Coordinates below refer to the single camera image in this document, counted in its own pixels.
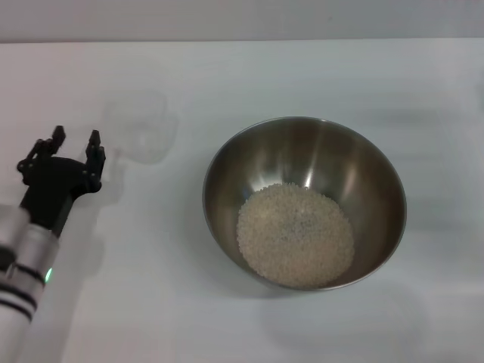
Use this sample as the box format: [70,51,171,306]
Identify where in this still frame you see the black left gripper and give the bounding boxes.
[16,125,107,237]

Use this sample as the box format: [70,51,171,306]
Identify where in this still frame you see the clear plastic measuring cup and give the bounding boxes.
[102,90,178,166]

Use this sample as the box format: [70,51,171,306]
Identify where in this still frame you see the stainless steel bowl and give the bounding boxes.
[202,116,408,300]

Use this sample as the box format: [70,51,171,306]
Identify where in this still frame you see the white rice grains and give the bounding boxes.
[236,182,355,290]

